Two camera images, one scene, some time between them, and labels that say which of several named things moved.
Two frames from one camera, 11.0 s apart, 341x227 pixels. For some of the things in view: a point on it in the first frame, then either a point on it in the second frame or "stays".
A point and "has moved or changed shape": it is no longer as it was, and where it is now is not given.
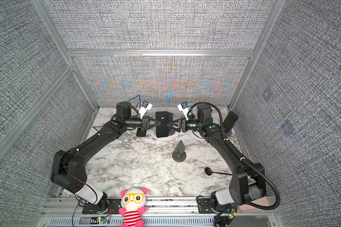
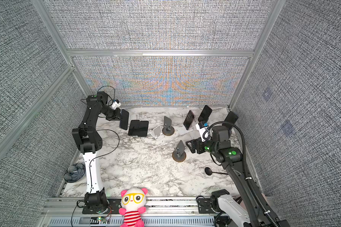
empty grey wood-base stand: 179,155 stays
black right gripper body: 185,127 -> 202,146
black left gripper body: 144,124 -> 112,114
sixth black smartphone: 230,119 stays
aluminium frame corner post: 42,10 stays
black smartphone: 163,119 has moved or changed shape
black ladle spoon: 209,171 stays
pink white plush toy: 133,202 stays
